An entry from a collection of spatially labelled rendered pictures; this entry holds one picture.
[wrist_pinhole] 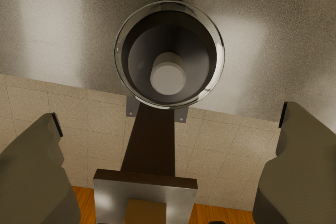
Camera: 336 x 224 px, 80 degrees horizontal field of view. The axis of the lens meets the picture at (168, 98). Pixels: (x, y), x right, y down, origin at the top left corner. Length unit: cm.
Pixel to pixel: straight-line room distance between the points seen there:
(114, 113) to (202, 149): 81
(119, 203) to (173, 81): 63
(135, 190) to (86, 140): 128
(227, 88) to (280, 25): 16
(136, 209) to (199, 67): 58
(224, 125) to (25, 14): 150
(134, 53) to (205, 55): 6
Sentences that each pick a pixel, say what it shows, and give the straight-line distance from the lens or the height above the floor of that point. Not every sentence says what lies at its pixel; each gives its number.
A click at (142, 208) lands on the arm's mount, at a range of 71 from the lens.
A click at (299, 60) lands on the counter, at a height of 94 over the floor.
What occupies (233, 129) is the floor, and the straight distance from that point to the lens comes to 176.
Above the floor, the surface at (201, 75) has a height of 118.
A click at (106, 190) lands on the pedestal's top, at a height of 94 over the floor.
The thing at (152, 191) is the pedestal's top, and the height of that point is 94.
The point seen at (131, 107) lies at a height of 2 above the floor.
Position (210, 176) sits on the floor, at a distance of 210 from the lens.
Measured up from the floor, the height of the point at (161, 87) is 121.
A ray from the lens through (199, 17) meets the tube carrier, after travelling 19.
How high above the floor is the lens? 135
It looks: 62 degrees down
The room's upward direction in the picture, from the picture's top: 177 degrees counter-clockwise
